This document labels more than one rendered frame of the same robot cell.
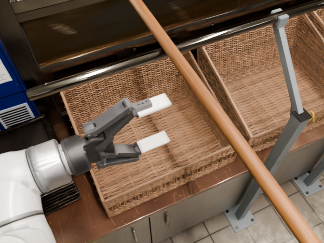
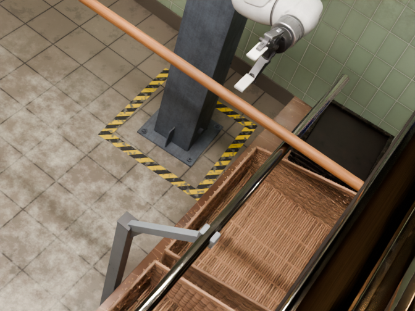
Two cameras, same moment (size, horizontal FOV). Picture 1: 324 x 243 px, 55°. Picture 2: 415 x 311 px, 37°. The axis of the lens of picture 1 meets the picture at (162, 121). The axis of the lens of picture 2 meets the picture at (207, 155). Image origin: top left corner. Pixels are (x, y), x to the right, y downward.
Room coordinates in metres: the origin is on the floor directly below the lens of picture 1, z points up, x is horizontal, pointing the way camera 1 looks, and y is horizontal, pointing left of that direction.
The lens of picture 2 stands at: (1.22, -0.92, 2.41)
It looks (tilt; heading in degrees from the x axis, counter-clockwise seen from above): 53 degrees down; 133
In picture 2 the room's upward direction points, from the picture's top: 21 degrees clockwise
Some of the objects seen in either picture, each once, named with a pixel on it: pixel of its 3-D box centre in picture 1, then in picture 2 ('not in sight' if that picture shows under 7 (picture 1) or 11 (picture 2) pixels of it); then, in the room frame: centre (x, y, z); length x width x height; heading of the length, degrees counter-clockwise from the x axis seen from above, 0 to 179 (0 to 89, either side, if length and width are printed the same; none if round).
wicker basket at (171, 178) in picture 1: (149, 123); (270, 237); (0.70, 0.05, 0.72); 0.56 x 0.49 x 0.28; 116
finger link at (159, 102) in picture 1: (151, 105); (257, 51); (0.36, 0.02, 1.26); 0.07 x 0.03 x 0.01; 116
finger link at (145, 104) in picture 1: (138, 103); (264, 42); (0.35, 0.04, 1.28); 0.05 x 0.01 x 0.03; 116
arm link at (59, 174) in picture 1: (51, 164); (286, 32); (0.27, 0.21, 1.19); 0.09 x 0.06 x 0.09; 26
